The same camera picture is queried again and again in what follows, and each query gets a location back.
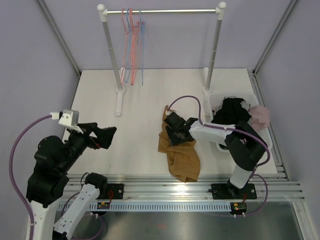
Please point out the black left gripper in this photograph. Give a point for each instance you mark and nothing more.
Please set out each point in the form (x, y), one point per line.
(104, 135)

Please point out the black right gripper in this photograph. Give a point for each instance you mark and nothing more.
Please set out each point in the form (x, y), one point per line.
(173, 140)

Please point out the brown tank top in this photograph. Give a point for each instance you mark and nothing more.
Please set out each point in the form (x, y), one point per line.
(182, 160)

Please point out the black tank top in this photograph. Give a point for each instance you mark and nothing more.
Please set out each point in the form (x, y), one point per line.
(231, 111)

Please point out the pink tank top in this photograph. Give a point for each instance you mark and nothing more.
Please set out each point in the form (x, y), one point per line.
(260, 117)

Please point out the blue hanger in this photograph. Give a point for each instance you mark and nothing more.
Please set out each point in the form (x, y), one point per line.
(130, 45)
(142, 45)

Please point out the pink hanger with clothes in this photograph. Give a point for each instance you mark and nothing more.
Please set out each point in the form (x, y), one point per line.
(136, 50)

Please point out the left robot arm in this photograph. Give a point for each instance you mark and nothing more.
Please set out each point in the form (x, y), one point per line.
(46, 185)

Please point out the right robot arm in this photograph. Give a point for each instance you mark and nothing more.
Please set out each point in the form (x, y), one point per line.
(243, 143)

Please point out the white plastic basket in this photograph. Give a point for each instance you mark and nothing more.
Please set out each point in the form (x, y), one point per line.
(215, 99)

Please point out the white garment rack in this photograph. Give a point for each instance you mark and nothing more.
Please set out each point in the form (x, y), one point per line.
(167, 45)

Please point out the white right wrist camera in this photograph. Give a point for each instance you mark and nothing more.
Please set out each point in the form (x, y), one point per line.
(167, 111)

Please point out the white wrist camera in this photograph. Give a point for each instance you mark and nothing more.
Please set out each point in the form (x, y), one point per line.
(167, 111)
(68, 119)

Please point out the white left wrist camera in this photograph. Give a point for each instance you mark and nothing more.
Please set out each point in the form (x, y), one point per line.
(68, 119)

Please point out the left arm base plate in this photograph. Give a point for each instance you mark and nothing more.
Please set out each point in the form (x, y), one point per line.
(114, 191)

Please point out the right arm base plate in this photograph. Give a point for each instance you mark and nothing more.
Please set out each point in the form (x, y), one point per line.
(226, 191)

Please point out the white slotted cable duct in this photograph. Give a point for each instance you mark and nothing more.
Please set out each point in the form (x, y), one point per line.
(121, 206)

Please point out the aluminium front rail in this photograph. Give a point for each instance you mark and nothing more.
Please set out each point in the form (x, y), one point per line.
(165, 188)

